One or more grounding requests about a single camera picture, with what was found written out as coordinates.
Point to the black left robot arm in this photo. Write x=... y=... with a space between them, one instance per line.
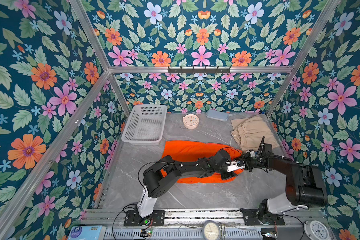
x=162 y=175

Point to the grey-blue pencil case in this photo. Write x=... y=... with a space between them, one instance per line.
x=216 y=115

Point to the blue tissue pack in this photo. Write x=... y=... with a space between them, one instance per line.
x=87 y=233

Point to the beige drawstring shorts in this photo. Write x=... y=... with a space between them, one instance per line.
x=248 y=133

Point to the white round corner clock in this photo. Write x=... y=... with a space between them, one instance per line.
x=316 y=230

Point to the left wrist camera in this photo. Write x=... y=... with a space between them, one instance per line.
x=235 y=165

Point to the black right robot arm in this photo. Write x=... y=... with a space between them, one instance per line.
x=304 y=186

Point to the pink round alarm clock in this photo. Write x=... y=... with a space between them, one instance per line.
x=191 y=121

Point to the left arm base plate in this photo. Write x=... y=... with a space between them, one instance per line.
x=133 y=219

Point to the beige round front clock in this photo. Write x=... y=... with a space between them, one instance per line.
x=211 y=231

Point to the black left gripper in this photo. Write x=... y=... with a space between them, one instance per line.
x=228 y=175

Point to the orange shorts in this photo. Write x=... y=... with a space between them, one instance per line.
x=189 y=151

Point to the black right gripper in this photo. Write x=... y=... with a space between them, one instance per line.
x=246 y=158

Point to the black wall hook rail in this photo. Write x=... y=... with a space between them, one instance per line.
x=199 y=70

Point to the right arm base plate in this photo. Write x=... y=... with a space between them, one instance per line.
x=255 y=217

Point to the white plastic laundry basket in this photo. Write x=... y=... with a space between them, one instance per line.
x=145 y=125

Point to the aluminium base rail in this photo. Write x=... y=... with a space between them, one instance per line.
x=187 y=224

